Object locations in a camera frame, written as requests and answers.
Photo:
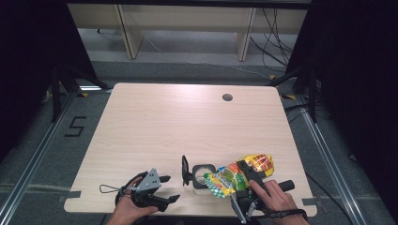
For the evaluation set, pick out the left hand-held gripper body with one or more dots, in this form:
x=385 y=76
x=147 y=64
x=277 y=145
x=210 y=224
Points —
x=149 y=182

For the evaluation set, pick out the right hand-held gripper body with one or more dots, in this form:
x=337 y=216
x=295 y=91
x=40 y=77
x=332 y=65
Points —
x=245 y=200

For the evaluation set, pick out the yellow pouch with green cap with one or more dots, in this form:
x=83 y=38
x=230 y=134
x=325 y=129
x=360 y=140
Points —
x=231 y=181

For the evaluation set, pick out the person's right hand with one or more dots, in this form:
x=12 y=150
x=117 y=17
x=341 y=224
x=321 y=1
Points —
x=278 y=200

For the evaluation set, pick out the person's left hand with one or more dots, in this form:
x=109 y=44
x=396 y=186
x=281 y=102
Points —
x=123 y=214

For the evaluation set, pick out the grey tape strip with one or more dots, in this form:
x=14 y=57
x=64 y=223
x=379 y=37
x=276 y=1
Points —
x=72 y=194
x=309 y=201

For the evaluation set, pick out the grey round table grommet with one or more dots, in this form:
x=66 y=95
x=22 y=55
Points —
x=227 y=97

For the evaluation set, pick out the black metal stand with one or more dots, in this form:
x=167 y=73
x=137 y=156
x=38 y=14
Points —
x=56 y=93
x=312 y=93

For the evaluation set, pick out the metal floor rail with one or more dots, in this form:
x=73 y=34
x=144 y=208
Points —
x=331 y=162
x=34 y=157

